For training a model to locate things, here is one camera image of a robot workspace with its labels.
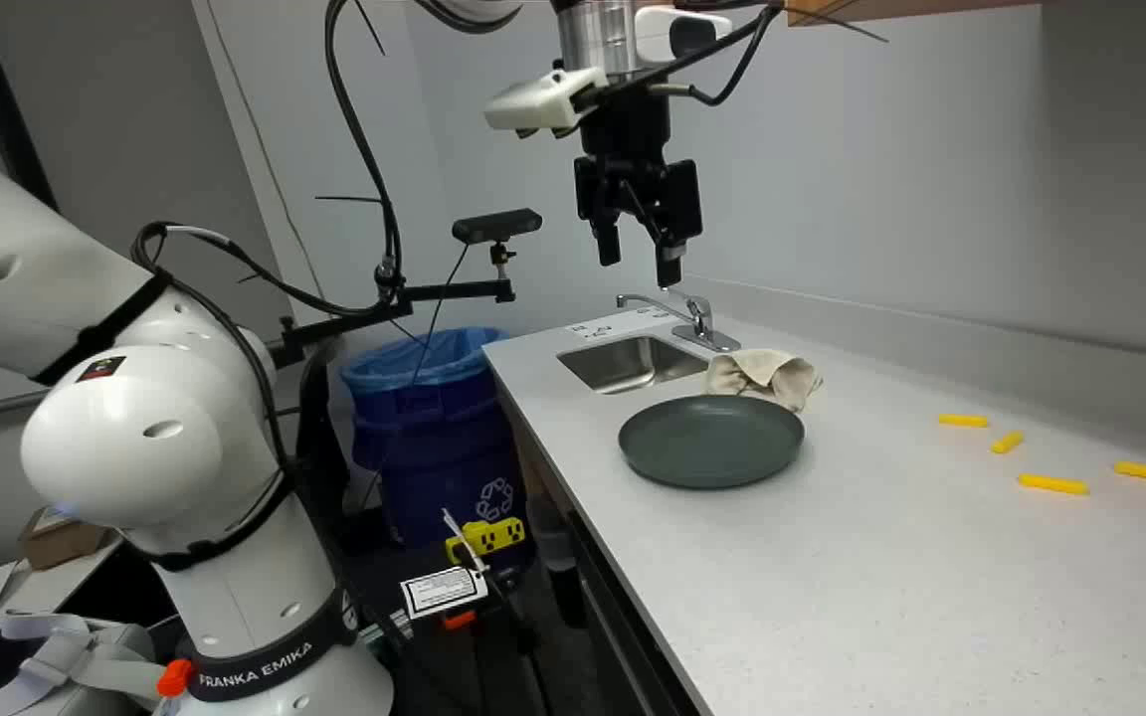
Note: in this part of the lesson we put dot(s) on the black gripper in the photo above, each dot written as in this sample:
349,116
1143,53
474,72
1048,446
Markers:
628,126

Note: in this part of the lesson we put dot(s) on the cream cloth towel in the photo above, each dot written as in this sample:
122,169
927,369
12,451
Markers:
769,376

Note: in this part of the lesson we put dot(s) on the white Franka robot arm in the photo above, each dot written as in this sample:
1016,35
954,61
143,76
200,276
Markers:
135,441

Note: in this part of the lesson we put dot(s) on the grey round plate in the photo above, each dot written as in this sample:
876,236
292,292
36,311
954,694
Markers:
714,444

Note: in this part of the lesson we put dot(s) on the steel sink basin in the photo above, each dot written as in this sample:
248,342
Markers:
629,361

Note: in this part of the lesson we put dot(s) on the blue plastic bin liner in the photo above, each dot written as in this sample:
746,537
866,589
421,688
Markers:
421,361

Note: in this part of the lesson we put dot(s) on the blue recycling bin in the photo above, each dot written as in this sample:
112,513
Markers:
435,451

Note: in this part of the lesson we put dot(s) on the wooden shelf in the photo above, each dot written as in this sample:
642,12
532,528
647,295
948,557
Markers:
903,11

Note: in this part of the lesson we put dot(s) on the yellow tape marker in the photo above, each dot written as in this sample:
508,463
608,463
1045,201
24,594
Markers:
966,421

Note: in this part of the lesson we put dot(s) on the dark counter cabinet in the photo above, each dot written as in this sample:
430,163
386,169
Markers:
608,621

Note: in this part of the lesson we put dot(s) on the white label tag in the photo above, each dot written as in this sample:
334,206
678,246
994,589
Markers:
444,589

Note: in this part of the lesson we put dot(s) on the orange round button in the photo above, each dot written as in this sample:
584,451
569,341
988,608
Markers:
174,678

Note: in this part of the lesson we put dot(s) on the brown cardboard box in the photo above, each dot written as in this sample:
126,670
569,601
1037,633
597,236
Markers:
62,541

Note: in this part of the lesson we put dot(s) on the black stereo camera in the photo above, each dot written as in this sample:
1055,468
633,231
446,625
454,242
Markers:
494,223

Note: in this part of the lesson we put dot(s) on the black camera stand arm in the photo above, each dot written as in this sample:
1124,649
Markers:
375,316

